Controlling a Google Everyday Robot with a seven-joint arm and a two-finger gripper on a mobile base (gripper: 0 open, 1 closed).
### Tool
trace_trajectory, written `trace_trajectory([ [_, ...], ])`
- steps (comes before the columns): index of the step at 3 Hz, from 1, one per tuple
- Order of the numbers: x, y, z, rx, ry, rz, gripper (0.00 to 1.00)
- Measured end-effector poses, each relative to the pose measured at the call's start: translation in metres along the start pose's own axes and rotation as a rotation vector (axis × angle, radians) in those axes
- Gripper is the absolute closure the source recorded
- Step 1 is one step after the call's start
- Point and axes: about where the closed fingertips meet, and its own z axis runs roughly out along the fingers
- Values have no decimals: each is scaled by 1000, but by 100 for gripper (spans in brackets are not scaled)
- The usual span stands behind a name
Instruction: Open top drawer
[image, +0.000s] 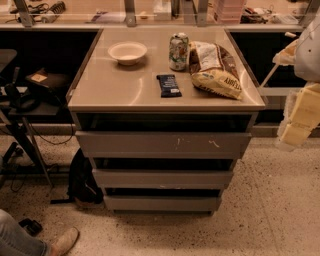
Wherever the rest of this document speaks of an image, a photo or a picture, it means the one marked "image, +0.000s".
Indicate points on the white-tipped stick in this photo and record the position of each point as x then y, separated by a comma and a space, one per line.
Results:
285, 57

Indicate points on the grey bottom drawer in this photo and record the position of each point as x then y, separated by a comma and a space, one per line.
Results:
182, 204

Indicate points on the tan shoe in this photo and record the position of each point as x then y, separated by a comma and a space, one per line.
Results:
65, 242

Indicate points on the white bowl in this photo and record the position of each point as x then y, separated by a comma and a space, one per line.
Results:
127, 53

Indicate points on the black box with label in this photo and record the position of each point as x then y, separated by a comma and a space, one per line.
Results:
45, 82

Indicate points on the yellow brown chip bag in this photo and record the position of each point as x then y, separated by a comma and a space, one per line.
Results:
213, 69

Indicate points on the grey drawer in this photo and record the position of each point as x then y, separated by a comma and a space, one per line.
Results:
111, 178
182, 204
170, 145

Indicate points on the black headphones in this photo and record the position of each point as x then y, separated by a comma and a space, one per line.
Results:
21, 102

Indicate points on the green white soda can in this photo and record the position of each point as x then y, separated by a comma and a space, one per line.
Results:
178, 51

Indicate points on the dark blue snack bar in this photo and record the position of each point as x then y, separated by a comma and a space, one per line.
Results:
169, 86

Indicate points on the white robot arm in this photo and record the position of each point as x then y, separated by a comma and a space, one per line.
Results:
307, 55

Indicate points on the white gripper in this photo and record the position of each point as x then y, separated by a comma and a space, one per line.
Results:
308, 55

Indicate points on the grey drawer cabinet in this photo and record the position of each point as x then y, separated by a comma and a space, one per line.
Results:
112, 97

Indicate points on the person leg in jeans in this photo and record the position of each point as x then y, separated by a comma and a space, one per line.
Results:
15, 241

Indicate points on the pink stacked trays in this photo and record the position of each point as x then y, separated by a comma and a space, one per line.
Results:
228, 11

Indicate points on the grey top drawer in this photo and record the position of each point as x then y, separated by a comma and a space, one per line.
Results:
170, 145

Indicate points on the grey middle drawer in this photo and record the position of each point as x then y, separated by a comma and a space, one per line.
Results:
111, 178

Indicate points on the black backpack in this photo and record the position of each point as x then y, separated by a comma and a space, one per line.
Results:
82, 187

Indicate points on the black side desk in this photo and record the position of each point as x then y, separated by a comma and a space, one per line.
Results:
16, 121

